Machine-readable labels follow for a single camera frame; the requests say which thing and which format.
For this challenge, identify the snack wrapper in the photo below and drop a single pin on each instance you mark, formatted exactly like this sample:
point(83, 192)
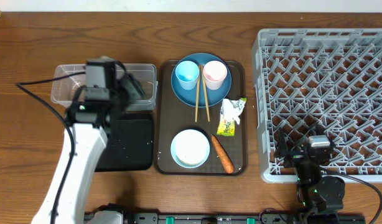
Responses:
point(230, 112)

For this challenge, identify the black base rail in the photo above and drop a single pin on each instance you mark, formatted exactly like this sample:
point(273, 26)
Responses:
point(113, 213)

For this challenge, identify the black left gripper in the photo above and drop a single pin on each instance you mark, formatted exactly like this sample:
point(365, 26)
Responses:
point(137, 92)

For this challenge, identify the light blue cup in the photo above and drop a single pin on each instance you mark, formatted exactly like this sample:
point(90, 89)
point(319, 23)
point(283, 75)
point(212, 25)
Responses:
point(187, 73)

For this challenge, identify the right wooden chopstick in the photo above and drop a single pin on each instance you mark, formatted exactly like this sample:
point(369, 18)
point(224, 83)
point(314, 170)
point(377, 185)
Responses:
point(205, 92)

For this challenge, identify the light blue bowl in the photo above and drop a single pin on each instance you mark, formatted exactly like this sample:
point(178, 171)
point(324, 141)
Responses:
point(190, 148)

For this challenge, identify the brown serving tray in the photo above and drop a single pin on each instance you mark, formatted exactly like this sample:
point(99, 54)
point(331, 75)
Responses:
point(174, 116)

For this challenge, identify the wooden chopstick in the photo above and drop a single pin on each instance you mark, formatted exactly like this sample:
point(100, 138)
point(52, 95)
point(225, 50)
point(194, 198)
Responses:
point(197, 93)
point(205, 92)

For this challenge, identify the left wooden chopstick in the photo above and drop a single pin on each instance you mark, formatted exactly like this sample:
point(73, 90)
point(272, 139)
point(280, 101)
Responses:
point(197, 93)

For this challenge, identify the black tray bin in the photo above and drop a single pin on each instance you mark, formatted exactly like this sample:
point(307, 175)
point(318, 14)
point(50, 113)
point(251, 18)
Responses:
point(130, 144)

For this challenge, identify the pink cup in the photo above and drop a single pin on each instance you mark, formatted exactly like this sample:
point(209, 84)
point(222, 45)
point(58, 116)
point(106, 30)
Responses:
point(214, 73)

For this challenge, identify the grey dishwasher rack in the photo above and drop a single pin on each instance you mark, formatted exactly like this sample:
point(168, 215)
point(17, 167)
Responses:
point(330, 78)

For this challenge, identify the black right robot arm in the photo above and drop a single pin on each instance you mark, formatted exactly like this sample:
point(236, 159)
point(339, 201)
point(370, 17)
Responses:
point(321, 196)

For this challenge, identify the clear plastic bin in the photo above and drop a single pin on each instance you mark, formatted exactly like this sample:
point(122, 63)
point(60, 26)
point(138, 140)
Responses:
point(145, 73)

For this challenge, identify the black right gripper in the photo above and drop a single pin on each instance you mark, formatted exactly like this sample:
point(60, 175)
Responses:
point(282, 150)

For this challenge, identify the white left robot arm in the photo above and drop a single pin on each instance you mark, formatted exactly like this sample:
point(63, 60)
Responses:
point(95, 107)

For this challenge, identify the orange carrot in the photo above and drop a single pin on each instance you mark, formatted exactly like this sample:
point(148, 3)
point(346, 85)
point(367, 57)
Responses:
point(223, 156)

